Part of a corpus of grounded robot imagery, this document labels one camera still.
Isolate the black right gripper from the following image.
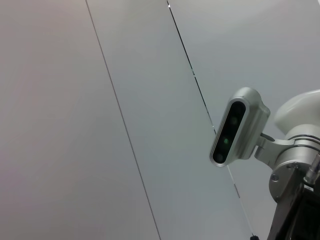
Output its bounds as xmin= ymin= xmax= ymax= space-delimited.
xmin=266 ymin=163 xmax=320 ymax=240

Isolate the grey cable with silver plugs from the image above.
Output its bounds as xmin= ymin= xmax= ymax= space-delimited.
xmin=303 ymin=152 xmax=320 ymax=187

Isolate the silver right camera mount bracket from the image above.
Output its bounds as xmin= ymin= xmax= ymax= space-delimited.
xmin=253 ymin=132 xmax=297 ymax=173

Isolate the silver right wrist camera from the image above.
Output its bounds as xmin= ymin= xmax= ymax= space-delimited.
xmin=209 ymin=86 xmax=271 ymax=168

